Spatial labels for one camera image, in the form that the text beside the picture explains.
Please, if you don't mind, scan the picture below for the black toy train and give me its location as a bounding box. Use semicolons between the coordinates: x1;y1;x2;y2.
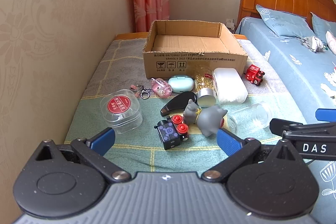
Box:
154;114;190;150

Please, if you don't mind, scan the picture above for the crumpled grey cloth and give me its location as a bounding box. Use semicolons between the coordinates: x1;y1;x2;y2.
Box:
301;35;326;52

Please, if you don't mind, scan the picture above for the clear pink pig toy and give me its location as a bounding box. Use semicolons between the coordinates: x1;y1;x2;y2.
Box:
150;77;172;97

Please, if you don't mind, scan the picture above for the brown cardboard box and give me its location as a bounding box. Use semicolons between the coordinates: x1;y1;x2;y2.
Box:
142;20;248;79

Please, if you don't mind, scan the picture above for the clear jar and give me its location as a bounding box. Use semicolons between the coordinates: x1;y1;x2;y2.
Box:
226;101;275;135

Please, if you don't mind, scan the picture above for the mint green case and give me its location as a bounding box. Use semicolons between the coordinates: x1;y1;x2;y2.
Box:
167;75;195;94

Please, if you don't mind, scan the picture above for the bed with blue sheet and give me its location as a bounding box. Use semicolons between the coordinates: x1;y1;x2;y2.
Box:
234;17;336;224

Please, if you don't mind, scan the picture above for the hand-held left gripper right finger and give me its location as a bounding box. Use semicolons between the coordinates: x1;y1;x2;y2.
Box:
203;128;308;183

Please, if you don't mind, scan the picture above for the red toy train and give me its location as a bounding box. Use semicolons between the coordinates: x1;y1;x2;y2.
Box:
245;65;265;86

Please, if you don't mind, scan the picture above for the grey green checked blanket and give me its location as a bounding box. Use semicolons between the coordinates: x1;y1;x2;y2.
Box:
63;39;307;174

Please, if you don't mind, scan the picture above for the frosted white plastic box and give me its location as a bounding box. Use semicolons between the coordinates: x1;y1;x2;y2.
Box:
213;67;248;104

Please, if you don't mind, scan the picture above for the clear round box red label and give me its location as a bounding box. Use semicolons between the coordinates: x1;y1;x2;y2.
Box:
100;90;143;135

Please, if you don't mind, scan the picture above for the capsule jar with silver lid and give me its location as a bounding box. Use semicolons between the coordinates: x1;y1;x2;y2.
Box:
195;67;217;108

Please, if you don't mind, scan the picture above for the grey cat figurine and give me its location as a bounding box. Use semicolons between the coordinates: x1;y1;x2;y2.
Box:
183;99;227;137

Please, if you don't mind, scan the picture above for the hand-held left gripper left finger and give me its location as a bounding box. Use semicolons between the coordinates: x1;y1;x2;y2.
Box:
22;127;132;184

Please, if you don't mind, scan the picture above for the black oval case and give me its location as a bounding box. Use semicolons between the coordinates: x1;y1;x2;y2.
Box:
160;91;198;117

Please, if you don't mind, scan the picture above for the pink keychain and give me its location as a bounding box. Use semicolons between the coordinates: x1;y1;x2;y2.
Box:
130;84;153;100

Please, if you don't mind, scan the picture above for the blue flower print pillow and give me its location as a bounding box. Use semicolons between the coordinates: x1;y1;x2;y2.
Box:
256;5;315;39
310;12;336;38

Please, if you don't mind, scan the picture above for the pale pink cloth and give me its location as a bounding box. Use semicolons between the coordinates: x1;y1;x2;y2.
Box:
325;31;336;54

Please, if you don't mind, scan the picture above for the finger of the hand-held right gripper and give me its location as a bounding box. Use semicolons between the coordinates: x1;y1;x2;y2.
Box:
315;108;336;123
270;118;305;135

